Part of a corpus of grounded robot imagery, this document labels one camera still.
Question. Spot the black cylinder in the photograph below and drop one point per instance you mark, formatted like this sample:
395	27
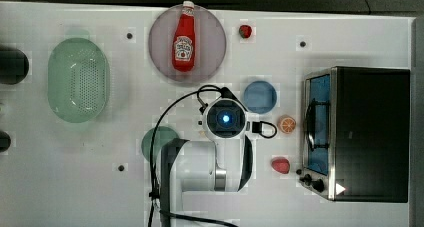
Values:
14	65
5	141

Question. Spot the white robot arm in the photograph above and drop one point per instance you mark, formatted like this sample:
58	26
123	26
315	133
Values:
222	163

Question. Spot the grey round plate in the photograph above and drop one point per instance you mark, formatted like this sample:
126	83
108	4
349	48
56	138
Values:
210	45

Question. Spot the dark green round cup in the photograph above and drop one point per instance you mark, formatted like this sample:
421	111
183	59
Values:
155	139

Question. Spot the black steel toaster oven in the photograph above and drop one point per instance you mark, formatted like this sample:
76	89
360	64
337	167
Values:
356	134

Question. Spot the red plush ketchup bottle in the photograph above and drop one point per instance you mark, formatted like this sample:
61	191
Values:
183	48

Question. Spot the green perforated colander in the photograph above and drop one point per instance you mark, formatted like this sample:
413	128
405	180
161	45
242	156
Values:
78	80

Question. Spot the blue bowl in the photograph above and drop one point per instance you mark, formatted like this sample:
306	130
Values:
260	97

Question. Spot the dark red strawberry toy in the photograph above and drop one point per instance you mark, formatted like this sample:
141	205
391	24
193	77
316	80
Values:
245	31

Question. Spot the black cylinder upper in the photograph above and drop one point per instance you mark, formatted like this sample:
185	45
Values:
14	65

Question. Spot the black cylinder lower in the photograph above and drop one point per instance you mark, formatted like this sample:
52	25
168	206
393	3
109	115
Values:
5	141

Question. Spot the orange half toy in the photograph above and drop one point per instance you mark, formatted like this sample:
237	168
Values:
286	124

